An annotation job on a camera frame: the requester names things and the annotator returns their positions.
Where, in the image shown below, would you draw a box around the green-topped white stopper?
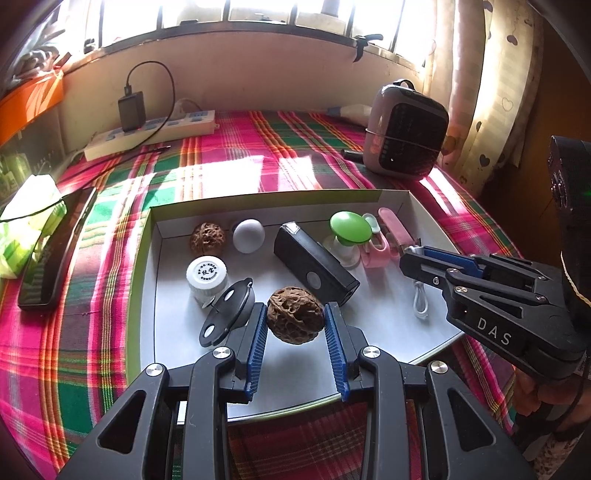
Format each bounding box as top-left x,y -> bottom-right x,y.
323,211 -> 374,271

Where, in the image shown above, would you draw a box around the pink clip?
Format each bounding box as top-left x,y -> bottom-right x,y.
359,212 -> 402,268

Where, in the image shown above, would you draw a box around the heart print curtain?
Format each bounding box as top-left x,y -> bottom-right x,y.
429,0 -> 546,195

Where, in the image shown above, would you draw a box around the black window clip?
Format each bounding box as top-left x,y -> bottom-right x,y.
353,33 -> 384,63

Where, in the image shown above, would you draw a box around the window with metal bars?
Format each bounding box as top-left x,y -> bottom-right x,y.
83,0 -> 439,65

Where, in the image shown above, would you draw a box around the brown walnut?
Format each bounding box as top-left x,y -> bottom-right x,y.
190,222 -> 227,254
267,286 -> 325,344

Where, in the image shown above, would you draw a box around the white power strip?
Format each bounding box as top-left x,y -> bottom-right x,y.
84,109 -> 218,161

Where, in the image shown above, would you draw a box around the black oval device white buttons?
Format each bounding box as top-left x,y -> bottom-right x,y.
198,277 -> 257,348

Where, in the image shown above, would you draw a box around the orange tray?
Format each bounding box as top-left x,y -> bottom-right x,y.
0,69 -> 65,146

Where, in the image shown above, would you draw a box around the white cable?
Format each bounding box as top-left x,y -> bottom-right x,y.
404,244 -> 432,321

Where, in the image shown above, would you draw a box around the shallow cardboard box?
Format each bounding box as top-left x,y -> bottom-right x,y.
127,188 -> 467,421

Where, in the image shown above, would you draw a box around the plaid tablecloth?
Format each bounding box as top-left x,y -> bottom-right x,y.
9,108 -> 527,480

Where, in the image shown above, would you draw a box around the green and white packet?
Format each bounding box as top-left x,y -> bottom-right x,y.
0,174 -> 68,280

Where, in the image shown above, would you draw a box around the white tube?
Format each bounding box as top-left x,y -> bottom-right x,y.
325,104 -> 374,125

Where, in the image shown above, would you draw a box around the black charger adapter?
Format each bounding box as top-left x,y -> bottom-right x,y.
117,92 -> 146,132

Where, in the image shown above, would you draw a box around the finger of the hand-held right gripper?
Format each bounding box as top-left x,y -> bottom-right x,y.
399,251 -> 463,302
421,246 -> 563,306

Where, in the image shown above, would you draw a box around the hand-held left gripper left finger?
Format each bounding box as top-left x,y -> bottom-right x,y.
58,302 -> 269,480

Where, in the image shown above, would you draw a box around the black rectangular flashlight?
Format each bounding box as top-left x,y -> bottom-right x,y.
273,222 -> 361,305

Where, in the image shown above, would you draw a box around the white knob stopper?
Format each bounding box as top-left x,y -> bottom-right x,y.
232,218 -> 266,254

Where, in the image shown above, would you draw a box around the small grey heater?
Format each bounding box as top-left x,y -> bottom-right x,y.
362,79 -> 451,178

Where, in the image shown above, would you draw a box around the black smartphone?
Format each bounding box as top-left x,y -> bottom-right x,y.
17,186 -> 99,311

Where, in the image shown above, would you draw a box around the white round bottle cap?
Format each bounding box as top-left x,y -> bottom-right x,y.
187,255 -> 229,305

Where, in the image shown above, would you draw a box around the person's right hand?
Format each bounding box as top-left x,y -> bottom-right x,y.
513,364 -> 585,430

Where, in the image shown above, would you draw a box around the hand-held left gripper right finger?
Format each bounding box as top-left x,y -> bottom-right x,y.
323,302 -> 536,480

